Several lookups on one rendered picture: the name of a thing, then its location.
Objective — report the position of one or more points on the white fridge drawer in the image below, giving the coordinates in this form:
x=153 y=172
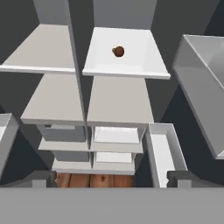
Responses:
x=114 y=157
x=116 y=134

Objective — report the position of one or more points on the dark grey fridge door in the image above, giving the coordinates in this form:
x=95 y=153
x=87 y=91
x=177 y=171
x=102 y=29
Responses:
x=198 y=166

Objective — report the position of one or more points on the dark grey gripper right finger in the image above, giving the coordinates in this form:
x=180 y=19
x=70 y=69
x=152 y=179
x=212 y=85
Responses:
x=180 y=176

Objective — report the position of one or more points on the pale grey freezer shelf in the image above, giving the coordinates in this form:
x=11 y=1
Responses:
x=58 y=102
x=43 y=49

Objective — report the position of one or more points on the brown chicken drumstick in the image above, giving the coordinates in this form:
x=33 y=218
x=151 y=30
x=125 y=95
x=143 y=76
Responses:
x=118 y=51

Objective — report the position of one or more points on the grey freezer door bin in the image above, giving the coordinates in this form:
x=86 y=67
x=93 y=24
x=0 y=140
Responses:
x=7 y=137

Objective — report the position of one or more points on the grey side-by-side fridge freezer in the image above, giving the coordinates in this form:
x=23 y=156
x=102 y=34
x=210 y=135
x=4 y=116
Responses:
x=82 y=35

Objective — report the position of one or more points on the pale grey fridge shelf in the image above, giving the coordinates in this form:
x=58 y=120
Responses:
x=119 y=102

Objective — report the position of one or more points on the grey freezer drawer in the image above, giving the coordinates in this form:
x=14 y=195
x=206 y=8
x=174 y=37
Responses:
x=73 y=156
x=65 y=134

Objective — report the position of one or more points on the white fridge shelf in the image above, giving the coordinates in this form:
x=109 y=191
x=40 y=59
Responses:
x=128 y=64

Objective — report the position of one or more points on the narrow white fridge door bin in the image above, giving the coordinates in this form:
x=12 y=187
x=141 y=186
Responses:
x=162 y=157

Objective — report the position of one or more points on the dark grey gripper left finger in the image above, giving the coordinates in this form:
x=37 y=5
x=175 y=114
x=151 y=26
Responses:
x=43 y=176

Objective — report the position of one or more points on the large grey fridge door bin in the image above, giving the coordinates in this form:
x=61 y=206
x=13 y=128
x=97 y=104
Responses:
x=195 y=87

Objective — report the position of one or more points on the dark grey freezer door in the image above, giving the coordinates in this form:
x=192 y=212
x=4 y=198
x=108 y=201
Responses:
x=27 y=159

